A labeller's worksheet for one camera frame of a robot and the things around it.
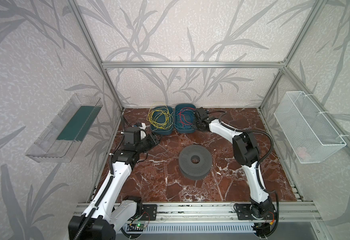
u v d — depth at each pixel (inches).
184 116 44.5
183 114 43.6
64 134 26.1
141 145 25.4
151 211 29.0
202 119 31.8
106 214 15.8
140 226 27.7
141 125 28.7
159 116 45.2
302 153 28.4
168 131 41.0
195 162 33.0
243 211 29.0
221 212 29.7
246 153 22.8
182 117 41.4
